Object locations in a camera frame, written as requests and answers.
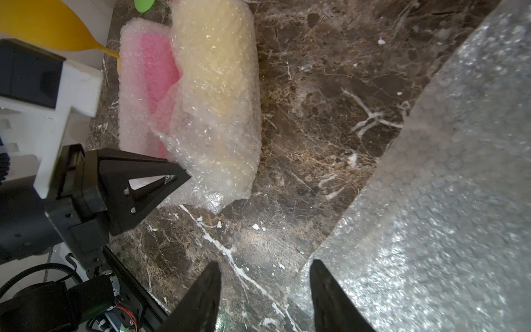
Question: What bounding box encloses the green wine glass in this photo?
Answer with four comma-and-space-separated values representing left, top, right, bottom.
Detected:
134, 0, 156, 13

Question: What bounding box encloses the beige bubble glass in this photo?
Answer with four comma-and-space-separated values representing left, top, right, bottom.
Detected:
1, 1, 120, 69

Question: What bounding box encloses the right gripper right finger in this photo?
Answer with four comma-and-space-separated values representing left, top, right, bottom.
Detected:
309, 260, 376, 332

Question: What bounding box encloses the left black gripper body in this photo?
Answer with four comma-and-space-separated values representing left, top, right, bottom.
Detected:
1, 145, 112, 269

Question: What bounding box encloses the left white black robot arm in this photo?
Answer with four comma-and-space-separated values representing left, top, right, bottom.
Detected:
1, 144, 190, 331

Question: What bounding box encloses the pink bubble wrapped glass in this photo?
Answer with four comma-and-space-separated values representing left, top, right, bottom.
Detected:
118, 17, 181, 160

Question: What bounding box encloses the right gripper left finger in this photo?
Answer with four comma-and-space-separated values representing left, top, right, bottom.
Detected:
157, 261, 221, 332

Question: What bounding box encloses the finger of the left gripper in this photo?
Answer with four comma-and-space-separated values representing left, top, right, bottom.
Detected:
96, 148, 192, 236

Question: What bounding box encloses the yellow bubble glass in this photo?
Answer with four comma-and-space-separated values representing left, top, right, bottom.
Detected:
149, 1, 261, 214

